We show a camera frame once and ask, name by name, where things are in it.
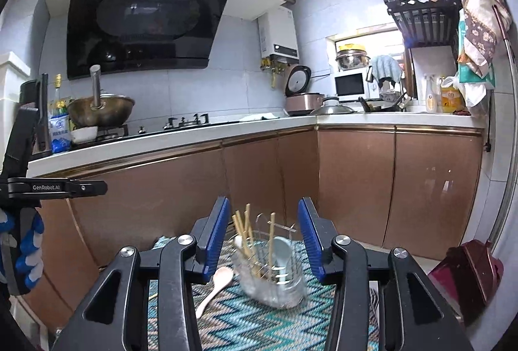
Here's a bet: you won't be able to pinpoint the clear plastic container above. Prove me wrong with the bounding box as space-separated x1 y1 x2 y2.
230 232 306 310

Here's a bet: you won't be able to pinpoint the light blue spoon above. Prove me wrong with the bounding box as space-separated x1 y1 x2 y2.
272 236 293 283

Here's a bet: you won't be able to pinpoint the black gas stove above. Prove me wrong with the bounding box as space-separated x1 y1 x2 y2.
71 112 239 151

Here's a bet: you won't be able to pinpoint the bunch of bamboo chopsticks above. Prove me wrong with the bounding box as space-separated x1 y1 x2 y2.
231 204 276 279

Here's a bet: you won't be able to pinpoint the blue white bag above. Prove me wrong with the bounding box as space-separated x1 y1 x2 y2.
49 114 73 154

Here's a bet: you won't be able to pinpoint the white water heater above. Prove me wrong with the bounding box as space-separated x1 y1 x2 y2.
258 7 300 63

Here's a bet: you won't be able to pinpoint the brass water heater pipes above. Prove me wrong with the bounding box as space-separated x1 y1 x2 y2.
261 60 288 88

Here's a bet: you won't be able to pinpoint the steel pot lid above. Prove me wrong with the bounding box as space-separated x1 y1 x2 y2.
310 96 356 116

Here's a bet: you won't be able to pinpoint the white plastic bag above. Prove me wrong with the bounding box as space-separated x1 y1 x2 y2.
463 82 487 108

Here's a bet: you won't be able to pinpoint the glass bottle with yellow cap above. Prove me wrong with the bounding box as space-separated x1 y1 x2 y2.
52 74 67 117

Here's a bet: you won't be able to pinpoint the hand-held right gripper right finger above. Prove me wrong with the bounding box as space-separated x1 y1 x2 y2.
297 196 474 351

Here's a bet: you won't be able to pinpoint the copper kitchen base cabinet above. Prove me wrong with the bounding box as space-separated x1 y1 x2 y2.
24 123 486 335

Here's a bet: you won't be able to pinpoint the zigzag knitted blanket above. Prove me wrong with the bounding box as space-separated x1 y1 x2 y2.
148 223 381 351

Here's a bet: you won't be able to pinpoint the person's left hand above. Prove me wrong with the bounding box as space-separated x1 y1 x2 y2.
0 209 45 295

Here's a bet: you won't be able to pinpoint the white spray bottle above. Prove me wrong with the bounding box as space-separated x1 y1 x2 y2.
424 75 438 113

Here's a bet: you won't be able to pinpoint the white kitchen countertop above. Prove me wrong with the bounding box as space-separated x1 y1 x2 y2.
28 110 486 177

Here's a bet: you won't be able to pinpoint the beige rice spoon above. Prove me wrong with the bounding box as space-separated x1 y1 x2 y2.
195 266 234 318

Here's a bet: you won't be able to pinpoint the maroon dustpan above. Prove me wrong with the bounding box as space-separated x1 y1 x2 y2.
428 240 504 325

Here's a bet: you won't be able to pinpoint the steel pot with yellow lid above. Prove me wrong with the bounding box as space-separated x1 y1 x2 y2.
335 44 371 72

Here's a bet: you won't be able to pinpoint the black range hood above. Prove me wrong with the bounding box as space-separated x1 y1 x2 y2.
66 0 237 80

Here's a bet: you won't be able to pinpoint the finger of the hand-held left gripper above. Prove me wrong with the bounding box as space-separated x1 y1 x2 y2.
2 74 53 179

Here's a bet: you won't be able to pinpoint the black power cable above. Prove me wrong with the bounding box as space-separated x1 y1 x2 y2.
482 90 492 153

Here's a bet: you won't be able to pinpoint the black frying pan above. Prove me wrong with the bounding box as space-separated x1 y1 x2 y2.
358 90 407 113

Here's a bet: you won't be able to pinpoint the white bowl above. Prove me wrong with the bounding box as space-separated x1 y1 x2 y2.
71 125 99 144

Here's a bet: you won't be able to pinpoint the white microwave oven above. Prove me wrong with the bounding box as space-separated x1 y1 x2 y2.
334 70 375 101

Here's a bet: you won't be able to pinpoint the steel wok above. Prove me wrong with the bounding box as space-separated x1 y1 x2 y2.
67 65 136 129

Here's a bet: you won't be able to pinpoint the light blue towel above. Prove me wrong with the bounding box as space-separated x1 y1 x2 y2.
370 55 403 81

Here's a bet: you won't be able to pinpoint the copper rice cooker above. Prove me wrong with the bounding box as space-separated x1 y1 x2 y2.
284 64 326 116

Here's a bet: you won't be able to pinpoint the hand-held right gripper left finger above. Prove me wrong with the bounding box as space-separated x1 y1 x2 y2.
52 196 232 351

